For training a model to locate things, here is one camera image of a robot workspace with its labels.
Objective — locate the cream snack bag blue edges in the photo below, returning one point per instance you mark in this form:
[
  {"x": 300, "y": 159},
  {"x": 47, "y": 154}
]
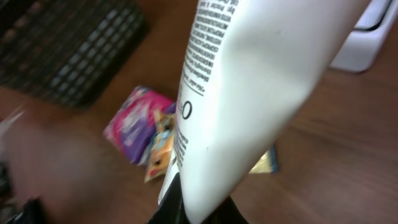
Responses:
[{"x": 162, "y": 144}]

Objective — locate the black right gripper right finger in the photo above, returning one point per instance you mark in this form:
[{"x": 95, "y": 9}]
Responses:
[{"x": 226, "y": 213}]

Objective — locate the red purple tissue pack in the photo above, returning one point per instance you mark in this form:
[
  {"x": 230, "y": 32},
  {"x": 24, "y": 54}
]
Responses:
[{"x": 133, "y": 126}]

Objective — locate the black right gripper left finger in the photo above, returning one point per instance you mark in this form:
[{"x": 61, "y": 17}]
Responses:
[{"x": 171, "y": 209}]

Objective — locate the grey plastic shopping basket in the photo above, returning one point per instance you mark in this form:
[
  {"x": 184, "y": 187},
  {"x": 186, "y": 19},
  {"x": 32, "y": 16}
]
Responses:
[{"x": 67, "y": 52}]

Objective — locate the white barcode scanner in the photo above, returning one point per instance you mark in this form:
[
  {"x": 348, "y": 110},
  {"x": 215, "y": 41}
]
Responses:
[{"x": 363, "y": 44}]

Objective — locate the white tube with gold cap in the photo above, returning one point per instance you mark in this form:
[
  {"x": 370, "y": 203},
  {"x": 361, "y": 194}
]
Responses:
[{"x": 248, "y": 69}]

